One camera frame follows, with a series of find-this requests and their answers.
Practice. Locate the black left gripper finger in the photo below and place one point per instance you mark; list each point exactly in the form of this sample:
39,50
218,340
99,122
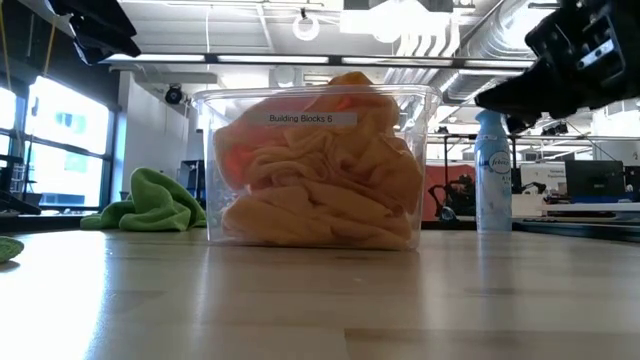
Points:
110,47
100,20

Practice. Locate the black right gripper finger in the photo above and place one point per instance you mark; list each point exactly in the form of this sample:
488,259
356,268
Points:
522,124
525,97

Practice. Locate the green microfiber towel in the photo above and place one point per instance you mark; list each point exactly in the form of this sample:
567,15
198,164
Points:
7,248
150,205

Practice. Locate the blue white spray bottle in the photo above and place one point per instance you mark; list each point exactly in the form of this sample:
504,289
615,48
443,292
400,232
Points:
492,190

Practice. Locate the white box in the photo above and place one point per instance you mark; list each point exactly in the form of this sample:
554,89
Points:
527,204

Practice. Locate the black monitor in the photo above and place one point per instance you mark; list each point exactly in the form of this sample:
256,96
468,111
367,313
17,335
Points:
595,177

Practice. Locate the black machine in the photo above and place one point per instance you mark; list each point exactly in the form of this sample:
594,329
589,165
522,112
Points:
460,195

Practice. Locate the large window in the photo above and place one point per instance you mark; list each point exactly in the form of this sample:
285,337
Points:
70,135

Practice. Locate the red partition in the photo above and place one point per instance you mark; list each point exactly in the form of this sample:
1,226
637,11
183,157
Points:
435,175

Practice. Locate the white ceiling pipe bundle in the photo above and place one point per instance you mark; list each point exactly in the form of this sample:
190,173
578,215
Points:
425,37

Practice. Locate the dark office desk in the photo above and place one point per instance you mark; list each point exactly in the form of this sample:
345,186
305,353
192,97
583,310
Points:
590,227

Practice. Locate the clear plastic bin with label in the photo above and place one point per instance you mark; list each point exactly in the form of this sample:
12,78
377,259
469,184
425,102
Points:
202,150

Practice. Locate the black cabinet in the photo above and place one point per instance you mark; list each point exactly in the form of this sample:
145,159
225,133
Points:
195,175

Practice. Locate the silver ventilation duct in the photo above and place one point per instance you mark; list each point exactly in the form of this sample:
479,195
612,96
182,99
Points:
505,30

